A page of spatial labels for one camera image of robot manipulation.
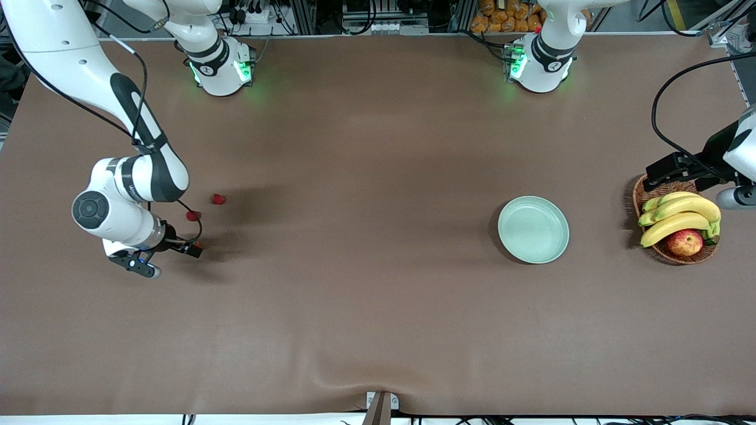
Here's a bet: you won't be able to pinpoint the pale green round plate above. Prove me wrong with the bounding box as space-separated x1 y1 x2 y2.
497 195 571 264

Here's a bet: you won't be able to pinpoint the yellow banana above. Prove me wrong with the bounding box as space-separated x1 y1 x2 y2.
640 212 712 249
650 197 722 224
643 191 702 213

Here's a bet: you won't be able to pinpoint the brown wicker basket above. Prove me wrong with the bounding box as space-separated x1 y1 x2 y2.
632 173 720 265

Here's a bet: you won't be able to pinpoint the red yellow apple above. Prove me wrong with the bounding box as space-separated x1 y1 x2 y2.
666 229 705 257

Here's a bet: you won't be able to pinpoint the orange packaged snacks pile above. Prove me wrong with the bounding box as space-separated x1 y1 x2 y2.
471 0 545 34

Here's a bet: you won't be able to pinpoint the white power strip black plugs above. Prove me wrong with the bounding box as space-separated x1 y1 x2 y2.
227 3 273 25

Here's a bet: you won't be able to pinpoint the silver aluminium frame corner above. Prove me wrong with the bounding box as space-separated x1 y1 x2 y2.
706 0 756 51

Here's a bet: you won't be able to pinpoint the metal table edge bracket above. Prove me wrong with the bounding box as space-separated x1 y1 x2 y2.
361 391 400 425

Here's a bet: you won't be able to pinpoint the silver aluminium frame post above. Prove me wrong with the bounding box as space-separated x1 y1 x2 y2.
294 0 317 35
452 0 475 33

